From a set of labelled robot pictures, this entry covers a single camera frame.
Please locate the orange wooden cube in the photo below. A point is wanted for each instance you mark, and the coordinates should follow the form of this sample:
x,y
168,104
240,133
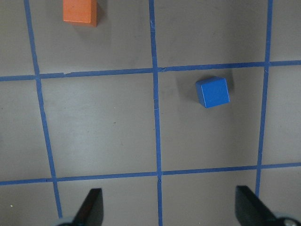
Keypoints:
x,y
80,12

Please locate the blue wooden cube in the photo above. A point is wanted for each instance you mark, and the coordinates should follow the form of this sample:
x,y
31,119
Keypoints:
x,y
212,92

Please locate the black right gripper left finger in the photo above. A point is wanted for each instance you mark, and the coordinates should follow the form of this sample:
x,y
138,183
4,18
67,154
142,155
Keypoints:
x,y
91,212

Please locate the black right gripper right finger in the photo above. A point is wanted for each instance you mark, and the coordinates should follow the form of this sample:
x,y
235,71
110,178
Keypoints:
x,y
251,211

